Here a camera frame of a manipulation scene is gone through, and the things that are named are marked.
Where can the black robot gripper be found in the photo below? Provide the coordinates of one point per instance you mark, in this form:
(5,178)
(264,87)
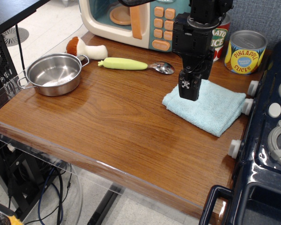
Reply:
(192,42)

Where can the metal pot with handles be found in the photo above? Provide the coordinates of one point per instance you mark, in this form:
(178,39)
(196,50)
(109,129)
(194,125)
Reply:
(54,74)

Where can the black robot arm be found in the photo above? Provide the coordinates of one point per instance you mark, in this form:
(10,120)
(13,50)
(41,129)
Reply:
(209,11)

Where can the light blue folded cloth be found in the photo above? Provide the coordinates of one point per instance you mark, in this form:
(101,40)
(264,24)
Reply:
(215,110)

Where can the tomato sauce can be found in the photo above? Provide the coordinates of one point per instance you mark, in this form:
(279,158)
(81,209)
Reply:
(219,36)

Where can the white stove knob middle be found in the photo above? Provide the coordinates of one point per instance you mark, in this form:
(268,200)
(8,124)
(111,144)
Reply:
(246,109)

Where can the white stove knob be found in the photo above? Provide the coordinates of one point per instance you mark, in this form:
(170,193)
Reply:
(252,89)
(234,148)
(246,109)

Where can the white stove knob top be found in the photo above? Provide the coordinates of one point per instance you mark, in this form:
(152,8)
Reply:
(252,89)

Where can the pineapple slices can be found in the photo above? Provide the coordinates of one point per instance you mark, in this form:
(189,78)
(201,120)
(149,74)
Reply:
(245,51)

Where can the toy microwave oven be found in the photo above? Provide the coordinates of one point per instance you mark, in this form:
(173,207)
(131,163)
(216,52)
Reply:
(149,25)

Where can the white stove knob bottom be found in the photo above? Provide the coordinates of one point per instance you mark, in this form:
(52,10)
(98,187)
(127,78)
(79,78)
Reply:
(234,148)

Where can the plush mushroom toy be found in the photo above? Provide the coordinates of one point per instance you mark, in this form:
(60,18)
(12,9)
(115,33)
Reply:
(76,46)

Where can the dark blue toy stove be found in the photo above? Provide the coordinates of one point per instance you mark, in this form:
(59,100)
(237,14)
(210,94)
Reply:
(255,198)

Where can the black table leg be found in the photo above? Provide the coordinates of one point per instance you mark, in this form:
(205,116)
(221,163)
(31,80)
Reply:
(104,206)

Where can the black desk at left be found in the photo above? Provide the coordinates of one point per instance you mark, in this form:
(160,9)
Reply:
(11,13)

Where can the spoon with green carrot handle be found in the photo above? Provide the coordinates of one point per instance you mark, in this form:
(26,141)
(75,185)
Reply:
(129,64)

